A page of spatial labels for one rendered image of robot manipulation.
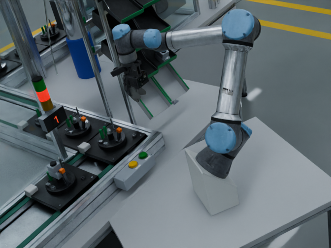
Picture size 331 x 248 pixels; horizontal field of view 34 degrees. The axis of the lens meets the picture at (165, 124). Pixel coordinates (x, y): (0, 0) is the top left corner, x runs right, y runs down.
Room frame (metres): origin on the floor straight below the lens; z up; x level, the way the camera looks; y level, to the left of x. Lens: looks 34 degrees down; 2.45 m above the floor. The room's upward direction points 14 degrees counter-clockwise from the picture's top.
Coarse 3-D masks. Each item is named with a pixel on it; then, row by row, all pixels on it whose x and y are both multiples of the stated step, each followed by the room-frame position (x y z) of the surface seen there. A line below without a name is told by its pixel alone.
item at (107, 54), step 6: (102, 42) 2.45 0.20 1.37; (102, 48) 2.46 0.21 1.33; (108, 48) 2.42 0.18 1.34; (108, 54) 2.43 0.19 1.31; (138, 54) 2.45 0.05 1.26; (144, 60) 2.41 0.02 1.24; (144, 66) 2.38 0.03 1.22; (150, 66) 2.38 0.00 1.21; (150, 72) 2.34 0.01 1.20; (156, 72) 2.33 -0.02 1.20
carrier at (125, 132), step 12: (108, 132) 2.17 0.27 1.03; (132, 132) 2.21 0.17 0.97; (84, 144) 2.18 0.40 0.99; (96, 144) 2.19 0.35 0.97; (108, 144) 2.13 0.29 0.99; (120, 144) 2.12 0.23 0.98; (132, 144) 2.12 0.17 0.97; (96, 156) 2.09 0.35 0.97; (108, 156) 2.06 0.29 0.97; (120, 156) 2.04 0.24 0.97
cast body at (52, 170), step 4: (48, 164) 1.96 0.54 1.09; (52, 164) 1.93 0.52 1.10; (56, 164) 1.94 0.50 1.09; (60, 164) 1.95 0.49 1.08; (48, 168) 1.94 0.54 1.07; (52, 168) 1.92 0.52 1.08; (56, 168) 1.93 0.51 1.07; (60, 168) 1.94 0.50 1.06; (48, 172) 1.95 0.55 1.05; (52, 172) 1.93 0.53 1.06; (56, 172) 1.93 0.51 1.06; (52, 176) 1.94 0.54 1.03; (56, 176) 1.91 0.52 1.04; (60, 176) 1.92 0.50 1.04
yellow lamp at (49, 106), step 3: (48, 99) 2.12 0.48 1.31; (42, 102) 2.11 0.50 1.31; (45, 102) 2.11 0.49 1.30; (48, 102) 2.11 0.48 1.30; (51, 102) 2.13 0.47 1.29; (42, 105) 2.11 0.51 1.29; (45, 105) 2.11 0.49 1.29; (48, 105) 2.11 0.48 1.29; (51, 105) 2.12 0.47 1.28; (42, 108) 2.12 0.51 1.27; (45, 108) 2.11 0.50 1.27; (48, 108) 2.11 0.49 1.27; (51, 108) 2.12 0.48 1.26
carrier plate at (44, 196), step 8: (64, 168) 2.06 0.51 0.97; (72, 168) 2.04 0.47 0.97; (80, 176) 1.97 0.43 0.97; (88, 176) 1.95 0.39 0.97; (96, 176) 1.94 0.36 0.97; (40, 184) 1.98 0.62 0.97; (80, 184) 1.91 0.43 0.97; (88, 184) 1.90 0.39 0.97; (40, 192) 1.92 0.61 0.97; (72, 192) 1.87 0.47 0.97; (80, 192) 1.86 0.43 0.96; (40, 200) 1.87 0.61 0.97; (48, 200) 1.85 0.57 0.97; (56, 200) 1.84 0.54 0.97; (64, 200) 1.83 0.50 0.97; (72, 200) 1.83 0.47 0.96; (56, 208) 1.79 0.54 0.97; (64, 208) 1.79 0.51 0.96
